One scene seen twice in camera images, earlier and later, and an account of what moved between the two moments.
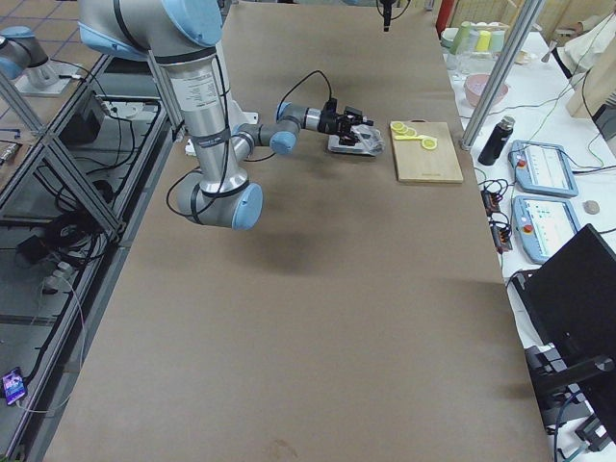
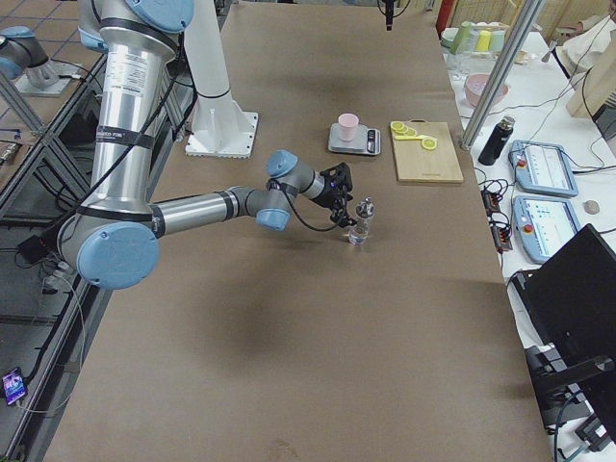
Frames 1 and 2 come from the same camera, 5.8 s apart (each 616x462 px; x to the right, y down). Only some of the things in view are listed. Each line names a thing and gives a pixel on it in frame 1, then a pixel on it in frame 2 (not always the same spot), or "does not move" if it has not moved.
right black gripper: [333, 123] to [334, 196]
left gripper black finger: [387, 7] does not move
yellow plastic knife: [409, 138] does not move
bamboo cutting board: [416, 164] does not move
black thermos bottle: [497, 141] does not move
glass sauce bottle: [371, 141] to [359, 233]
